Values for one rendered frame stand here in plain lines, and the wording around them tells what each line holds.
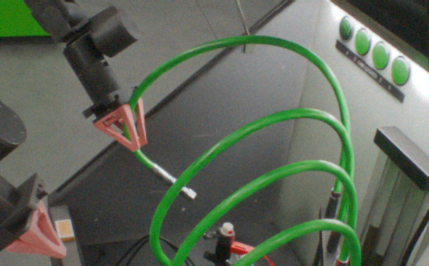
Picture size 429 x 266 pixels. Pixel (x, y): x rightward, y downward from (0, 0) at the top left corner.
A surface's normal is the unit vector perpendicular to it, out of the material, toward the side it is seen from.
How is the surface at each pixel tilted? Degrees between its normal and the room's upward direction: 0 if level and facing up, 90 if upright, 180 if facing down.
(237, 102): 90
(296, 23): 90
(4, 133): 44
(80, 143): 0
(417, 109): 90
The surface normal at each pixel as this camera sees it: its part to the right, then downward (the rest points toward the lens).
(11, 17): 0.35, 0.52
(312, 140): -0.93, 0.07
